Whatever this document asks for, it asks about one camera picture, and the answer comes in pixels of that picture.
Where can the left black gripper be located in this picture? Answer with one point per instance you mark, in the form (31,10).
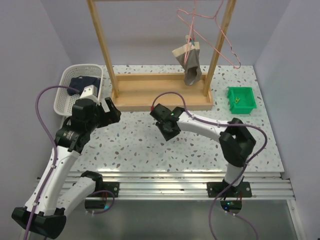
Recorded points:
(111,116)

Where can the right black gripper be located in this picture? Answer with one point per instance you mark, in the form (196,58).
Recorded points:
(168,136)

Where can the navy blue underwear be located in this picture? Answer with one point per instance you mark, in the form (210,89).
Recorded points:
(79,83)

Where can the grey beige underwear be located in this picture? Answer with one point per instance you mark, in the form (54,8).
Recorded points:
(192,70)

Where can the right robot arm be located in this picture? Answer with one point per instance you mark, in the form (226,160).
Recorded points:
(236,142)

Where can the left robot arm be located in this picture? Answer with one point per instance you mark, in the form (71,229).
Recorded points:
(46,211)

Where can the wooden clothes rack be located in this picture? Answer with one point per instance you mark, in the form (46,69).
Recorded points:
(136,91)

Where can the white plastic basket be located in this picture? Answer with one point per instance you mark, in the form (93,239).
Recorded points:
(63,102)

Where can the green plastic bin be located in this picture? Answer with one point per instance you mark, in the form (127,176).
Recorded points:
(247,100)

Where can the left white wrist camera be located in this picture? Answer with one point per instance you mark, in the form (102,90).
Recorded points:
(90,92)

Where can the aluminium rail base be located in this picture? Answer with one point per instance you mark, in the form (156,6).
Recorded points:
(134,153)

